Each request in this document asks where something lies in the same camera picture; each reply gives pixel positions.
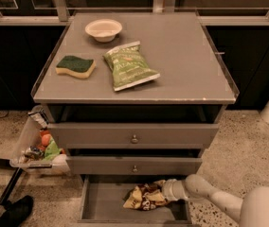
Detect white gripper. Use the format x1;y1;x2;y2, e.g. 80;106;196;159
162;179;189;201

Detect brown chip bag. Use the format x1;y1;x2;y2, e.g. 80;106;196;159
123;180;170;211

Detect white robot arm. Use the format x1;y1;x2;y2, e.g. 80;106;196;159
163;101;269;227

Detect grey middle drawer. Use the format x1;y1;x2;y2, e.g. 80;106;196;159
66;156;202;175

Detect grey drawer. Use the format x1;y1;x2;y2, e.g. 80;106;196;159
79;175;192;227
66;156;202;175
48;123;219;149

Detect grey bottom drawer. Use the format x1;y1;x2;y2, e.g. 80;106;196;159
79;175;192;227

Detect grey drawer cabinet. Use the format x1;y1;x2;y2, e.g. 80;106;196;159
30;10;241;227

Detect grey top drawer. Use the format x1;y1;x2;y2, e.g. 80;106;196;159
48;123;219;149

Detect green jalapeno chip bag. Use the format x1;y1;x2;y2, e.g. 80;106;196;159
103;41;160;92

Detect green packet in bin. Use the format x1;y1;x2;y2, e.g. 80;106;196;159
44;141;61;161

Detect orange fruit in bin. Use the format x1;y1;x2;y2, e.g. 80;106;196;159
42;134;51;147

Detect clear plastic bin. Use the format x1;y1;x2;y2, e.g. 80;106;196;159
9;105;69;175

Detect green yellow sponge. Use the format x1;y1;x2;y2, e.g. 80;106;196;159
56;56;96;79

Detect black floor bar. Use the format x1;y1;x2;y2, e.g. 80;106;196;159
0;168;23;206

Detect white paper bowl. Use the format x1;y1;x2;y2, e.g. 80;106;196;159
85;19;122;43

